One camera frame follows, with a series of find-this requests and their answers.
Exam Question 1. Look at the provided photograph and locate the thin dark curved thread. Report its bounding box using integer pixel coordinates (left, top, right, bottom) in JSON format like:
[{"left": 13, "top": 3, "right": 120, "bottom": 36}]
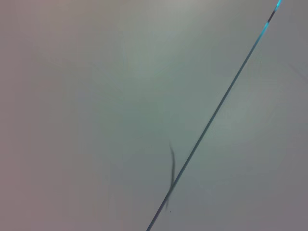
[{"left": 165, "top": 141, "right": 177, "bottom": 210}]

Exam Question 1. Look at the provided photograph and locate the thin dark seam line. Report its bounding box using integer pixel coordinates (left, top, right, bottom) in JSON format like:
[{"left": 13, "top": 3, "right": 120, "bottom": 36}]
[{"left": 145, "top": 0, "right": 282, "bottom": 231}]

